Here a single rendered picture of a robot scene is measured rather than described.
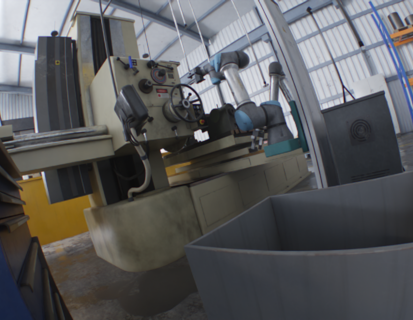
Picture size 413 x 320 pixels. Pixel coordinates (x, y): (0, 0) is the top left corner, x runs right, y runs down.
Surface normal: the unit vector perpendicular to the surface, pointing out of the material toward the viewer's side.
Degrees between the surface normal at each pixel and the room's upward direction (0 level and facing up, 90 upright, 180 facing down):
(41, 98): 90
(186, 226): 90
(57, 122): 90
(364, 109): 90
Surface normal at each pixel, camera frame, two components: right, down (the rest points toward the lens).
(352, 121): -0.67, 0.16
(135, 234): 0.06, -0.04
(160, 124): 0.69, -0.20
